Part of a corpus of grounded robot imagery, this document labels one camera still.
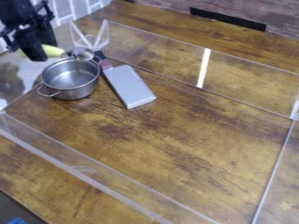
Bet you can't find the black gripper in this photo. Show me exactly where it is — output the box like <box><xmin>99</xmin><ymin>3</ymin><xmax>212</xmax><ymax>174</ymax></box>
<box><xmin>0</xmin><ymin>0</ymin><xmax>58</xmax><ymax>61</ymax></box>

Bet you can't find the yellow handled metal spoon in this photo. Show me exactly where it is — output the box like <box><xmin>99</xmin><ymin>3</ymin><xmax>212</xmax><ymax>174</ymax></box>
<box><xmin>18</xmin><ymin>43</ymin><xmax>97</xmax><ymax>61</ymax></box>

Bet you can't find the silver metal pot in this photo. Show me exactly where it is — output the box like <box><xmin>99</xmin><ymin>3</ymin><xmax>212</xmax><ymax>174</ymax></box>
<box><xmin>38</xmin><ymin>58</ymin><xmax>102</xmax><ymax>101</ymax></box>

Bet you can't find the grey sharpening stone block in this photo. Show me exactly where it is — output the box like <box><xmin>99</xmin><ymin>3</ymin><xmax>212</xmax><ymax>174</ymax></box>
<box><xmin>101</xmin><ymin>59</ymin><xmax>157</xmax><ymax>109</ymax></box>

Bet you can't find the black bar on table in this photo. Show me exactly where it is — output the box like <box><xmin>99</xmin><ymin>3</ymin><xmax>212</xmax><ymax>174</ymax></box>
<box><xmin>190</xmin><ymin>7</ymin><xmax>268</xmax><ymax>32</ymax></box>

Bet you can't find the blue object at corner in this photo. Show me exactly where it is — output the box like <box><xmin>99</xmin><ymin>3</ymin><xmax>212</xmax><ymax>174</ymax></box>
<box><xmin>6</xmin><ymin>217</ymin><xmax>27</xmax><ymax>224</ymax></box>

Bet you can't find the clear acrylic corner bracket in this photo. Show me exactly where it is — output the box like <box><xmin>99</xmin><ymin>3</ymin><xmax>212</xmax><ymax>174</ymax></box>
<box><xmin>70</xmin><ymin>20</ymin><xmax>110</xmax><ymax>51</ymax></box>

